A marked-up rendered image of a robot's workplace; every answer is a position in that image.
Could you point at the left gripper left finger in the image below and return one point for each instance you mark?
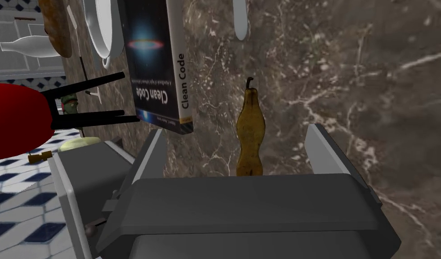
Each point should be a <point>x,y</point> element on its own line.
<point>150,155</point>

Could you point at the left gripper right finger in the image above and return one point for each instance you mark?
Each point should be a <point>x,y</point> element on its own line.
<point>322,153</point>

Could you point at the grey toaster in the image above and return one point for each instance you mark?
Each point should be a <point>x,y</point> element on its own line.
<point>87,172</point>

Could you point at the pale yellow round thing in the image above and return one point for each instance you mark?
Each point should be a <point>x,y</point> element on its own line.
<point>80,143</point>

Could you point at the brown pear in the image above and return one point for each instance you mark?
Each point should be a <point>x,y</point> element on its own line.
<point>250,135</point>

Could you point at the dark blue book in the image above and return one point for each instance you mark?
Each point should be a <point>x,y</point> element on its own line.
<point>152,64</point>

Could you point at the white bowl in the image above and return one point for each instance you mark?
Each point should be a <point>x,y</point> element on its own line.
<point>103,28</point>

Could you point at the red chair with black legs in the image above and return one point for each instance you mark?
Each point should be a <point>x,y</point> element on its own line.
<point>15,120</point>

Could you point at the brown bread loaf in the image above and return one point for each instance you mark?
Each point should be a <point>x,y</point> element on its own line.
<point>58,25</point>

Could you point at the white bottle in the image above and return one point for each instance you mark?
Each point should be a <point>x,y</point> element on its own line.
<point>29,46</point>

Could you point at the white cabinet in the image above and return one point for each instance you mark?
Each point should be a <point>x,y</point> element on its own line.
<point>11,28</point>

